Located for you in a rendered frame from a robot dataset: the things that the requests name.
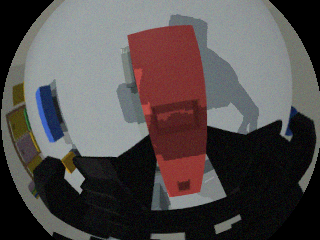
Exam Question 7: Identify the red long block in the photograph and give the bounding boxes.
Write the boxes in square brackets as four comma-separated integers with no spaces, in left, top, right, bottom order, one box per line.
[127,25,207,197]

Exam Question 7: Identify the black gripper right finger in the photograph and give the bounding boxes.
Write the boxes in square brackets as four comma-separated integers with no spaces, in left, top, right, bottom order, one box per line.
[205,120,283,196]

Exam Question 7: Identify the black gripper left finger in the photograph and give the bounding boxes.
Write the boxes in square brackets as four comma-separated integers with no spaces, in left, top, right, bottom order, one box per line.
[72,133,157,211]

